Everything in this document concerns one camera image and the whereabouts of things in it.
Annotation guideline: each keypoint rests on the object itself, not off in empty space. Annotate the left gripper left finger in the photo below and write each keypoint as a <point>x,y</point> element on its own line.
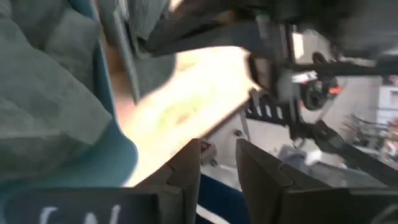
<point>183,174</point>

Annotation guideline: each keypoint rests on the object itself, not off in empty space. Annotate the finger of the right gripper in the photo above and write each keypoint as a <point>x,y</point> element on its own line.
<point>224,20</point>
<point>217,40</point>

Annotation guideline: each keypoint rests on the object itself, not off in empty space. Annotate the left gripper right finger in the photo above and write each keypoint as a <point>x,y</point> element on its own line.
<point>261,186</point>

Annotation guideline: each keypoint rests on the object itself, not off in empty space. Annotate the olive cloth baseball cap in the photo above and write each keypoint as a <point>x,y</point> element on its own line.
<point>46,109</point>

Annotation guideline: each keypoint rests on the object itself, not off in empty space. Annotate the dark blue object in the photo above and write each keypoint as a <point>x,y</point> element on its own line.
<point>217,199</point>

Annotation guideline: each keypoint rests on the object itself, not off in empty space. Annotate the teal plastic bin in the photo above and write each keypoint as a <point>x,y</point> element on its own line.
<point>109,161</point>

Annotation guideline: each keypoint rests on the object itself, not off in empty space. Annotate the black device with orange mark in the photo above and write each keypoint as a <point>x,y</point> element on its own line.
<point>317,91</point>

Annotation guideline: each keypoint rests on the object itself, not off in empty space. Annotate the white cabinet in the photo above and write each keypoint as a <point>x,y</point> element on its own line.
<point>388,102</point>

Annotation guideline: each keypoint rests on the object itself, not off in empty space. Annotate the black aluminium table frame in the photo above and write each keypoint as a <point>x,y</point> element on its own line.
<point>342,146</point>

